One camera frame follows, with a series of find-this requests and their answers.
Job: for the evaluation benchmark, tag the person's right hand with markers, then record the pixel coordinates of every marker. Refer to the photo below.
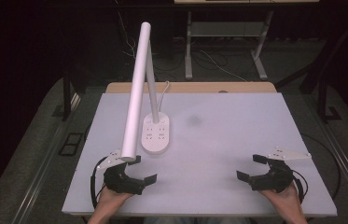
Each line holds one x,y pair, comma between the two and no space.
282,200

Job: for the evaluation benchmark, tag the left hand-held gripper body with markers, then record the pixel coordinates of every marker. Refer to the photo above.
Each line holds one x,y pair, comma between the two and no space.
122,182

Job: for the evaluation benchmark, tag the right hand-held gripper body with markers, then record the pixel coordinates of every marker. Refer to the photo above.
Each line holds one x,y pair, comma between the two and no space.
275,179

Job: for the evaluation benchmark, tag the white desk lamp with socket base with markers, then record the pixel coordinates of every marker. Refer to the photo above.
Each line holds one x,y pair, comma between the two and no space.
137,93

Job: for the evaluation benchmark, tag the grey metal desk frame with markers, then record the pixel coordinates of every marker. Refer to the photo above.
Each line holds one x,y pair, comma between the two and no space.
224,29

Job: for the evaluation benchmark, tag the black metal stand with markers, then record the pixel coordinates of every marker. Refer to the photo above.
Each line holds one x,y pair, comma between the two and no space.
324,74
66,96

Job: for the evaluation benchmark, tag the pale grey table mat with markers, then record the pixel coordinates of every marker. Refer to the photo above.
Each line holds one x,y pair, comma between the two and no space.
218,149

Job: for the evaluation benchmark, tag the person's left hand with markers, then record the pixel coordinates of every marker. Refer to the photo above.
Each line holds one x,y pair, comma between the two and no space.
112,200

